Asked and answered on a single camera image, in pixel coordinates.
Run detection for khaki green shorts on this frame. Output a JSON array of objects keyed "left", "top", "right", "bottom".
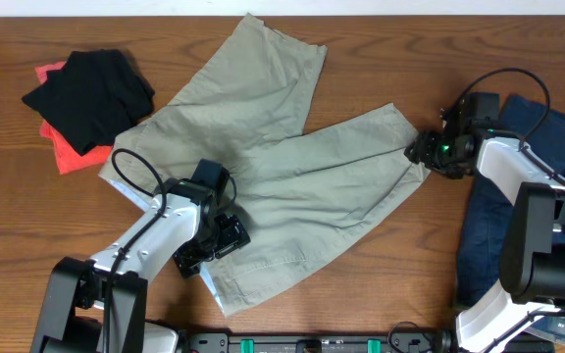
[{"left": 100, "top": 16, "right": 429, "bottom": 315}]

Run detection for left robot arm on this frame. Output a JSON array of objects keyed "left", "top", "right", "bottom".
[{"left": 30, "top": 160, "right": 250, "bottom": 352}]

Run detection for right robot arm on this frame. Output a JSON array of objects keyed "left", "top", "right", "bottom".
[{"left": 405, "top": 92, "right": 565, "bottom": 352}]

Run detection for dark blue denim jeans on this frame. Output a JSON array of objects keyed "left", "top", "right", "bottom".
[{"left": 456, "top": 93, "right": 565, "bottom": 344}]

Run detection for red folded garment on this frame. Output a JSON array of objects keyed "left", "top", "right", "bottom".
[{"left": 34, "top": 61, "right": 112, "bottom": 175}]

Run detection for black folded garment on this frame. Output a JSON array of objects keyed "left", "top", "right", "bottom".
[{"left": 22, "top": 49, "right": 155, "bottom": 156}]

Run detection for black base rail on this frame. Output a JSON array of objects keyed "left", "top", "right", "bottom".
[{"left": 182, "top": 328, "right": 460, "bottom": 353}]

